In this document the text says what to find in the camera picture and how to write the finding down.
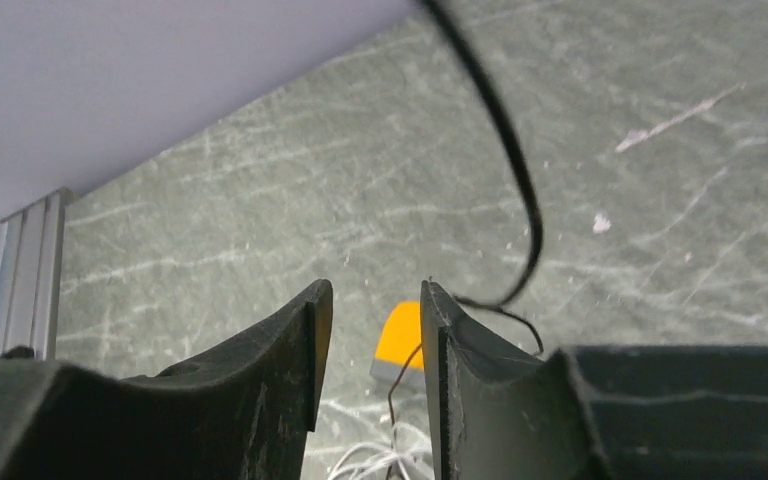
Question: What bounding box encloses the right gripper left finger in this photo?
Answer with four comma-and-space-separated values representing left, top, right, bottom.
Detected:
0, 279, 333, 479

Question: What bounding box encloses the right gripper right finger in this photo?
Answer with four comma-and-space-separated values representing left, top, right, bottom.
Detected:
420, 281, 768, 479

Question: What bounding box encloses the black cable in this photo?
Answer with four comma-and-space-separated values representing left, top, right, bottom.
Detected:
418, 0, 546, 356

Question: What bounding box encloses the white cable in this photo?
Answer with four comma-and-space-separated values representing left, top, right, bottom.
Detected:
325, 410, 435, 480

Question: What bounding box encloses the brown cable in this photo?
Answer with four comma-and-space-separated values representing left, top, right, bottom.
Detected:
383, 341, 425, 480

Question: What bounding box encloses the yellow grey block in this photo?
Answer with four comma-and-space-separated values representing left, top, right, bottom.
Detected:
370, 301, 421, 383

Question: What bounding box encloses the aluminium frame rail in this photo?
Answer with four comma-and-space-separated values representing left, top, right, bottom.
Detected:
0, 189, 73, 360

